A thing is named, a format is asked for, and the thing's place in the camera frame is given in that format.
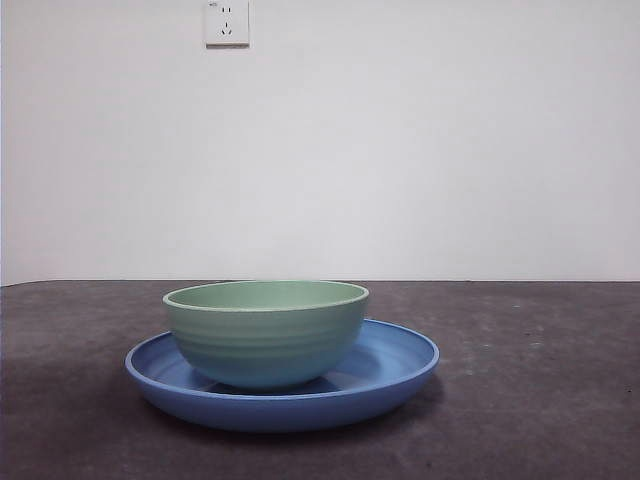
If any green ribbed bowl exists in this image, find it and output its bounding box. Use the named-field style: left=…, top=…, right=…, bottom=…
left=161, top=280, right=371, bottom=392

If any blue round plate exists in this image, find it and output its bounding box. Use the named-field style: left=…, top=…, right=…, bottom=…
left=124, top=318, right=442, bottom=434

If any white wall socket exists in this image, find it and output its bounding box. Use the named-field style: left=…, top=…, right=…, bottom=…
left=205, top=0, right=251, bottom=50

